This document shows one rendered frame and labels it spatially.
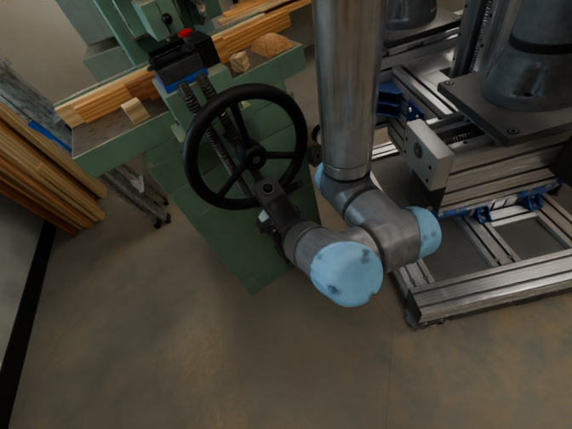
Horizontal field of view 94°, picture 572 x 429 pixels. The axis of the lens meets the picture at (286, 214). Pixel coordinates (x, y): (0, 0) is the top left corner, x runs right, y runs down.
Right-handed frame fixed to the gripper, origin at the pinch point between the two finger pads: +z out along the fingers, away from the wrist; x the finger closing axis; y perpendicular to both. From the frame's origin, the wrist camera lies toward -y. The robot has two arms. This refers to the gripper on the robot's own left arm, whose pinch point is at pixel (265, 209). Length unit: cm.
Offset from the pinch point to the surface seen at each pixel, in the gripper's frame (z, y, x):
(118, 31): 35, -56, -7
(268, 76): 12.2, -26.3, 19.0
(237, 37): 22.6, -39.4, 19.6
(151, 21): 14.1, -46.5, 0.0
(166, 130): 12.7, -25.5, -9.8
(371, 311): 22, 68, 21
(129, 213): 151, -3, -62
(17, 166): 135, -55, -90
